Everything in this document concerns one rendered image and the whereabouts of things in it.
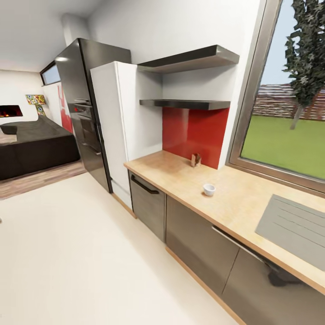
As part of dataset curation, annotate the coffee cup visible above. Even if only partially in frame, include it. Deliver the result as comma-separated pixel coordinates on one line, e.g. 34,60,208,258
204,184,216,196

